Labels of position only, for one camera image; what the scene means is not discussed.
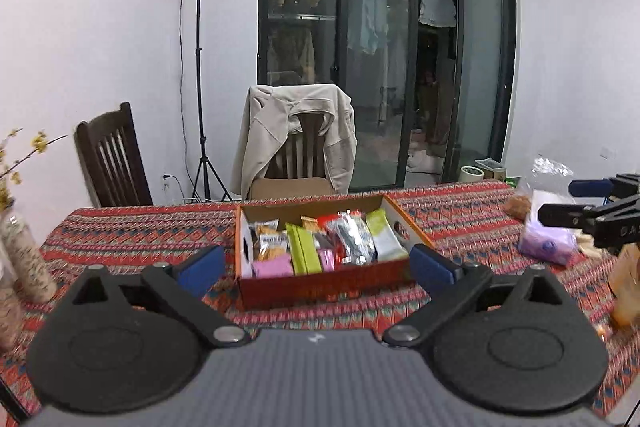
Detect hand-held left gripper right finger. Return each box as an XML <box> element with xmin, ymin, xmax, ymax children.
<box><xmin>383</xmin><ymin>243</ymin><xmax>568</xmax><ymax>349</ymax></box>

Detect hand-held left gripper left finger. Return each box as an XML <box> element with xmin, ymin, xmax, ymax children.
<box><xmin>72</xmin><ymin>245</ymin><xmax>250</xmax><ymax>348</ymax></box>

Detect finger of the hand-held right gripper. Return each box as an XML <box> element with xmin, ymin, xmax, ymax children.
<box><xmin>569</xmin><ymin>174</ymin><xmax>640</xmax><ymax>200</ymax></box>
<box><xmin>539</xmin><ymin>194</ymin><xmax>640</xmax><ymax>228</ymax></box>

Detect pile of snack packets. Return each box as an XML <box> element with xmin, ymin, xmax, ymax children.
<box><xmin>248</xmin><ymin>209</ymin><xmax>410</xmax><ymax>278</ymax></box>

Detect red cardboard box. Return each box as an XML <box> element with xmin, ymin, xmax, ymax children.
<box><xmin>234</xmin><ymin>193</ymin><xmax>426</xmax><ymax>308</ymax></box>

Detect cream cloth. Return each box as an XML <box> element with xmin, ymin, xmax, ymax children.
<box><xmin>575</xmin><ymin>229</ymin><xmax>602</xmax><ymax>259</ymax></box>

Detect purple tissue pack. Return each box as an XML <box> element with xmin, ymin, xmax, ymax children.
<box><xmin>518</xmin><ymin>189</ymin><xmax>581</xmax><ymax>265</ymax></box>

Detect clear plastic bag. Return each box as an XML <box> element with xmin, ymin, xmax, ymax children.
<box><xmin>515</xmin><ymin>155</ymin><xmax>575</xmax><ymax>208</ymax></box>

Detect brown lumpy object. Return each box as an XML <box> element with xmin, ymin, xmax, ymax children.
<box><xmin>504</xmin><ymin>195</ymin><xmax>532</xmax><ymax>219</ymax></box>

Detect patterned red tablecloth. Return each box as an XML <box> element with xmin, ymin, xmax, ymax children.
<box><xmin>0</xmin><ymin>179</ymin><xmax>640</xmax><ymax>418</ymax></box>

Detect dark wooden chair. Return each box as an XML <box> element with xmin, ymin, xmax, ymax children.
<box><xmin>74</xmin><ymin>102</ymin><xmax>153</xmax><ymax>208</ymax></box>

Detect wooden chair with cushion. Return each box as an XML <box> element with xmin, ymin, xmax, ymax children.
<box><xmin>250</xmin><ymin>112</ymin><xmax>333</xmax><ymax>200</ymax></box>

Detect beige jacket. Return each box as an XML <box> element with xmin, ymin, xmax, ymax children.
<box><xmin>230</xmin><ymin>84</ymin><xmax>357</xmax><ymax>198</ymax></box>

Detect small floral vase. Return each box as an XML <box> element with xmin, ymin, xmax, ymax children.
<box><xmin>0</xmin><ymin>207</ymin><xmax>58</xmax><ymax>303</ymax></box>

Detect yellow flower sprigs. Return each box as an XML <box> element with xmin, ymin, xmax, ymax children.
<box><xmin>0</xmin><ymin>129</ymin><xmax>68</xmax><ymax>210</ymax></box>

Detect sliding glass door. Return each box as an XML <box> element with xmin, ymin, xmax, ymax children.
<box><xmin>257</xmin><ymin>0</ymin><xmax>517</xmax><ymax>190</ymax></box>

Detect studio light cable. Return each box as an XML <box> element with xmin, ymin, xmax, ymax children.
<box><xmin>176</xmin><ymin>0</ymin><xmax>196</xmax><ymax>202</ymax></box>

